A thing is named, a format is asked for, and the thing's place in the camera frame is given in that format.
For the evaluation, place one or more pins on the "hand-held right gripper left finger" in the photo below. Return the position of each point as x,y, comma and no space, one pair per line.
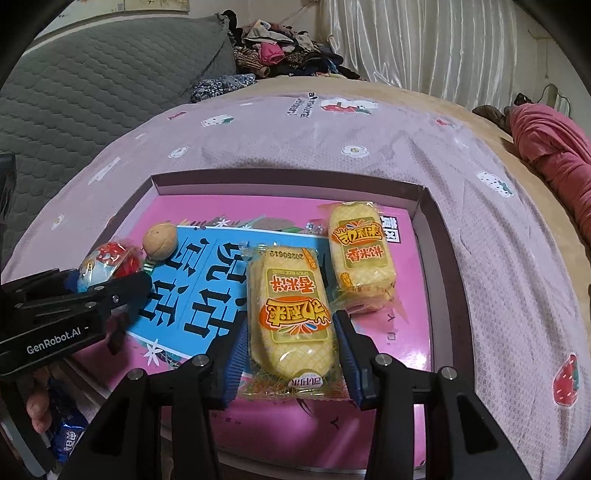
235,364

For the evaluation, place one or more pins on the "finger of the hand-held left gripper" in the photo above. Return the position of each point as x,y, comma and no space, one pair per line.
46,281
120,290

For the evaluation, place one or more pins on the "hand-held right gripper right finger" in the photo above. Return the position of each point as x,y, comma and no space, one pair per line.
348,360

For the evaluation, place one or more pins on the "blue toy egg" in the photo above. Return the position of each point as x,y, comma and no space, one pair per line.
106,261

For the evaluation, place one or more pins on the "walnut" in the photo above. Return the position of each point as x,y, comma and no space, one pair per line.
160,240

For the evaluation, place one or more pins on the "yellow cake packet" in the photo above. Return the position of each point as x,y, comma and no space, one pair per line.
362,249
291,323

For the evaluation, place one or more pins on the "blue snack packet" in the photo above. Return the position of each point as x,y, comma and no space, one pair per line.
69,434

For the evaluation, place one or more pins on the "shallow dark cardboard box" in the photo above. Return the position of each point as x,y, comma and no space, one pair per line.
443,277

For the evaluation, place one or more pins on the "person's left hand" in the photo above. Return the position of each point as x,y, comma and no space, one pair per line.
39,406

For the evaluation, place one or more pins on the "pink and blue book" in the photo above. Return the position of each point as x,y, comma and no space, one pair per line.
392,392

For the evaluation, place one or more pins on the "grey quilted headboard cover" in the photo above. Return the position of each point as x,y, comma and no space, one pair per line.
92,92

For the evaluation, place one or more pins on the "dark blue patterned cloth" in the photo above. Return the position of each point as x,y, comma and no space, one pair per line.
221,87

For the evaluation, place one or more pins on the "tan bed sheet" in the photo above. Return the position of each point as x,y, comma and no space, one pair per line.
415,92

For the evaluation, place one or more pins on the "brown cloth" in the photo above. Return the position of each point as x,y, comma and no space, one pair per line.
491,117

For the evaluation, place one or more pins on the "pile of clothes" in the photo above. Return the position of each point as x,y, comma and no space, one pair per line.
277,50

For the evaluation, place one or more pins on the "pink quilt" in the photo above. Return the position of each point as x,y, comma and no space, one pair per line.
554,143

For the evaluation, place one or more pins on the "white curtain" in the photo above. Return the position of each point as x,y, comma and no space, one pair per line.
415,41

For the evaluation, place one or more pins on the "white stand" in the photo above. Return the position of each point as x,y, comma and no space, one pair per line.
561,99

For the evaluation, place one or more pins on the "floral wall mural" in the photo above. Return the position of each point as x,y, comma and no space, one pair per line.
161,3

